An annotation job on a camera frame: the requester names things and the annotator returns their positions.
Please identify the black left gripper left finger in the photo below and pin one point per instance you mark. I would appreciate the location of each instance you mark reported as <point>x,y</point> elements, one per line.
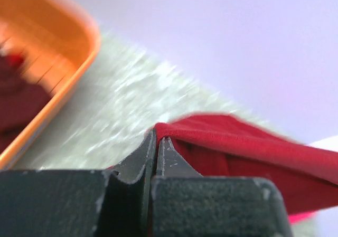
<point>80,202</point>

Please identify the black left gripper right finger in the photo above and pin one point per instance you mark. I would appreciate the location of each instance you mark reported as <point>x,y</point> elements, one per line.
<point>184,203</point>

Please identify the dark red t-shirt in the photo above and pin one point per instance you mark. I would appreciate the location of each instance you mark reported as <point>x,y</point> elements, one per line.
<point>224,145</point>

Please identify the folded hot pink t-shirt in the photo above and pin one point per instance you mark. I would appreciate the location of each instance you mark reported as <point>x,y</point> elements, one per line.
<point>300,217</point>

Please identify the maroon t-shirt in bin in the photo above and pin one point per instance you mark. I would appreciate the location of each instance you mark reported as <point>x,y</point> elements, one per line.
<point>21,101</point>

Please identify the orange plastic bin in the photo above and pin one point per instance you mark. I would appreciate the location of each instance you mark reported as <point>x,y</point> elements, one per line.
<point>60,41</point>

